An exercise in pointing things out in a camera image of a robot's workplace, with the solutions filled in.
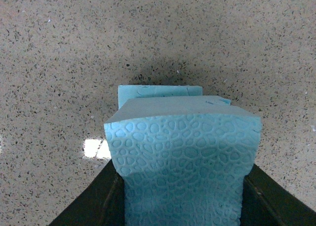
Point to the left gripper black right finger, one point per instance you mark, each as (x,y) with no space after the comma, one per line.
(266,203)

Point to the light blue foam block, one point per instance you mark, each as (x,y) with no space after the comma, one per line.
(183,159)
(148,92)

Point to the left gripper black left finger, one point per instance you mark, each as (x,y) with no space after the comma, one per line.
(100,204)

